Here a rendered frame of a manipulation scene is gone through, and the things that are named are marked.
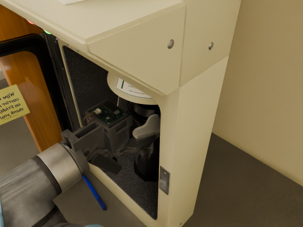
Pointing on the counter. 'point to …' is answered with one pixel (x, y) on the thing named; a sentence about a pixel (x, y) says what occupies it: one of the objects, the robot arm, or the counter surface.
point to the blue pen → (94, 192)
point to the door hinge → (58, 61)
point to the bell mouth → (128, 91)
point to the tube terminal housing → (184, 109)
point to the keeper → (164, 180)
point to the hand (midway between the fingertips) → (151, 113)
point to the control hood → (118, 34)
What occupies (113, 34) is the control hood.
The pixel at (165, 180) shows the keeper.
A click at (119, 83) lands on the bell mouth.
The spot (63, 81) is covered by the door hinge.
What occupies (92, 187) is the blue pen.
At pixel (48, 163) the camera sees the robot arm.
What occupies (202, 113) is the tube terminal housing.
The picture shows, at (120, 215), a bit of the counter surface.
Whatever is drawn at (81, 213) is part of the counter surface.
